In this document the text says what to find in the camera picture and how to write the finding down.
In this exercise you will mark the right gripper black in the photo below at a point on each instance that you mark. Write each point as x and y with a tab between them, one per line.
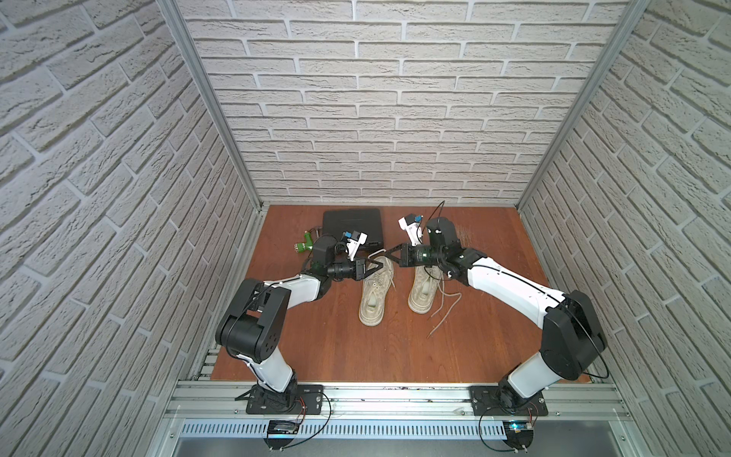
405	255

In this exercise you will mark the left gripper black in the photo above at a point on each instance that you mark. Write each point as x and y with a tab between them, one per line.
360	268

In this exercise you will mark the beige sneaker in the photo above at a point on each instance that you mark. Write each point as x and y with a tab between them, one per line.
428	296
375	289

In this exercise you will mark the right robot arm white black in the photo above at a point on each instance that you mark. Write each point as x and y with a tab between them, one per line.
572	336

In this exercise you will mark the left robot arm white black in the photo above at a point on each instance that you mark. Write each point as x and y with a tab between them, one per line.
252	325

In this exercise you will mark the black plastic tool case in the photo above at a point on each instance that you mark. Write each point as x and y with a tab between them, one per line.
367	220

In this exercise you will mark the left controller board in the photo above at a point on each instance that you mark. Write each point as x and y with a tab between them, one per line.
280	434

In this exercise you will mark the controller board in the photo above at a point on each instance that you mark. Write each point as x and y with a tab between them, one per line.
518	436
280	434

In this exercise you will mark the right controller board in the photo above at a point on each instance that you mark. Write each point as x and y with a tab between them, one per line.
518	436

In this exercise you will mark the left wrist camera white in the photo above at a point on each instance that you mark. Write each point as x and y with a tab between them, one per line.
353	241

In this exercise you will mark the green handled tool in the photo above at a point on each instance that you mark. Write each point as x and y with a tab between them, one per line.
309	238

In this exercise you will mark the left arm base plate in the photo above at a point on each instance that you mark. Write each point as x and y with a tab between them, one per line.
303	399

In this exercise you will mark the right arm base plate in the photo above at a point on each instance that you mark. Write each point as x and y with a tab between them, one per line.
497	400

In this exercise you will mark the aluminium front rail frame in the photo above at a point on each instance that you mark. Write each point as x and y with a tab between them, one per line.
412	411

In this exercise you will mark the left corner aluminium post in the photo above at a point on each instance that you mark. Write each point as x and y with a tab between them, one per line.
179	31

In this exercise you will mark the corner aluminium post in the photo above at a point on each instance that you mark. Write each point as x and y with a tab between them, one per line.
179	31
616	42

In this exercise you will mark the right corner aluminium post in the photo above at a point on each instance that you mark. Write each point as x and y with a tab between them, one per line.
616	42

